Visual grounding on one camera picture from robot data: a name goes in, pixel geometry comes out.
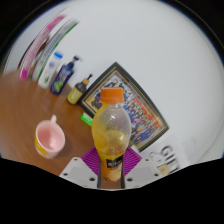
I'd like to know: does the small green box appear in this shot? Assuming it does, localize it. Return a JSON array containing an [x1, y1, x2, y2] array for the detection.
[[80, 112, 94, 127]]

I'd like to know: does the pink tall tube box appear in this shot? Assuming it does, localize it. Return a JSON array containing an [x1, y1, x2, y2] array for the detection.
[[18, 14, 68, 81]]

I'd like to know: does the white and green tube box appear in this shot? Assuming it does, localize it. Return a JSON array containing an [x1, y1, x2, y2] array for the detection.
[[31, 19, 80, 82]]

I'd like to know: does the framed group photo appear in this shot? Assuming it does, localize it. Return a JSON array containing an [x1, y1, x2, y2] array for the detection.
[[78, 61, 170, 153]]

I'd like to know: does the pink and yellow mug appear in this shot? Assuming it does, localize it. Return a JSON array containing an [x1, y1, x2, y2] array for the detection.
[[34, 114, 67, 160]]

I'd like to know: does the dark blue pump bottle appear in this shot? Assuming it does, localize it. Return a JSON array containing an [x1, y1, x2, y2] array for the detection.
[[50, 55, 83, 96]]

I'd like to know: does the orange-capped juice bottle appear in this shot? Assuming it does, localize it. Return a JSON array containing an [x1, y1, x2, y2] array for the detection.
[[90, 87, 133, 184]]

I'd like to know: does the small brown glass bottle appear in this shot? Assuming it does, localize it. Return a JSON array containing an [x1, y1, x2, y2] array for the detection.
[[66, 73, 94, 105]]

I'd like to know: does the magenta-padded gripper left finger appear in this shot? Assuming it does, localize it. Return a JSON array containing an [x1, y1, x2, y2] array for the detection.
[[59, 146, 102, 190]]

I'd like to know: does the white paper gift bag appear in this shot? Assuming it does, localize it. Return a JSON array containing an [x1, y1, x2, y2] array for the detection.
[[148, 133, 198, 178]]

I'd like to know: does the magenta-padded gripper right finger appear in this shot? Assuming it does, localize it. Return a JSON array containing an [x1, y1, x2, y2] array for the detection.
[[122, 146, 164, 190]]

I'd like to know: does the white shampoo bottle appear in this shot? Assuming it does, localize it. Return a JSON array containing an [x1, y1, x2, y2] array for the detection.
[[37, 51, 64, 90]]

